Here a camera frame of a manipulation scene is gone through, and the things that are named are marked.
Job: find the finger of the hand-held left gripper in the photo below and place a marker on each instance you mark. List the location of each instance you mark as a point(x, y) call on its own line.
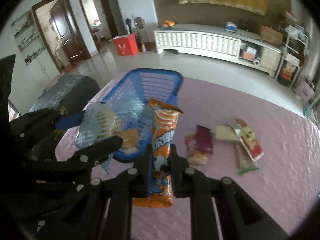
point(100, 148)
point(70, 121)

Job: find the brown packet with green end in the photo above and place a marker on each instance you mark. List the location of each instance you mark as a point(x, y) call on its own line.
point(245, 158)

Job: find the dark chair with lace cover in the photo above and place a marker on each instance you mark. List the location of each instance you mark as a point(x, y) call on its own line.
point(70, 87)

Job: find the red gift box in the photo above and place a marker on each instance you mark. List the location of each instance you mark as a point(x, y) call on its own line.
point(125, 45)

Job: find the white paper roll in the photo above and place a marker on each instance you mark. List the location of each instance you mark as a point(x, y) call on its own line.
point(256, 61)

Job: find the white metal shelf rack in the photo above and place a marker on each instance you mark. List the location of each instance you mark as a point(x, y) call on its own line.
point(287, 42)

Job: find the blue clear biscuit packet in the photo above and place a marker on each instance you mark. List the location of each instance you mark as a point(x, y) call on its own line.
point(100, 125)

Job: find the black router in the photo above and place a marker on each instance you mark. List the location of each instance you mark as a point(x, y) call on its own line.
point(245, 24)

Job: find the cardboard box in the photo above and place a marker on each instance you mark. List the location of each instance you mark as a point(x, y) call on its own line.
point(271, 35)

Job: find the clear cream cracker packet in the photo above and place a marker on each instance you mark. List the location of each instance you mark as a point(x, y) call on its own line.
point(226, 133)

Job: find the red and white snack packet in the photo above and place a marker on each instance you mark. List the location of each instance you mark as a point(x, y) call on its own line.
point(250, 140)

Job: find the white wall cabinet with shelves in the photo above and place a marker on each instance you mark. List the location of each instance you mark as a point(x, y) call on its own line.
point(32, 62)

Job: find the blue plastic basket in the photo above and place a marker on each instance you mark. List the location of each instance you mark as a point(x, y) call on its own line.
point(160, 80)

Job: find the red-brown snack packet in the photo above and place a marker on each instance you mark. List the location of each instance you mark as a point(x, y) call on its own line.
point(197, 156)

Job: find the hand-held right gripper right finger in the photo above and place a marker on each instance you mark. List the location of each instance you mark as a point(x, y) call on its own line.
point(178, 177)

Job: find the small orange box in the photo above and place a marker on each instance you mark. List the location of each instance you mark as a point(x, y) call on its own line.
point(246, 54)

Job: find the maroon snack packet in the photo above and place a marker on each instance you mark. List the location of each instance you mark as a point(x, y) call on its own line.
point(205, 137)

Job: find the dark wooden door frame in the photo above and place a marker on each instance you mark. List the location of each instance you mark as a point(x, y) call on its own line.
point(37, 30)
point(110, 12)

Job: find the pink shopping bag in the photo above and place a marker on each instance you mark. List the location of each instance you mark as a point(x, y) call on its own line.
point(305, 91)

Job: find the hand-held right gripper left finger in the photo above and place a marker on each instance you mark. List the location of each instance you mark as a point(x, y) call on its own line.
point(142, 177)

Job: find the pile of oranges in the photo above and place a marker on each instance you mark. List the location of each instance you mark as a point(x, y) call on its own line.
point(168, 24)

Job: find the blue tissue box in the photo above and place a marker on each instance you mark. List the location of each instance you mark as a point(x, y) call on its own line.
point(231, 27)

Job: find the dark wooden door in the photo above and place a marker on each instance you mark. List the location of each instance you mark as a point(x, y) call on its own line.
point(65, 30)

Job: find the white television cabinet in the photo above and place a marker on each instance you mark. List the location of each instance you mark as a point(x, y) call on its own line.
point(200, 40)

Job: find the brown round stand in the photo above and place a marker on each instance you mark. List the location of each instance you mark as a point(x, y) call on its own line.
point(140, 23)

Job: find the orange cartoon snack packet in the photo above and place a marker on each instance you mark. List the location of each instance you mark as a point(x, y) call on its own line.
point(162, 135)

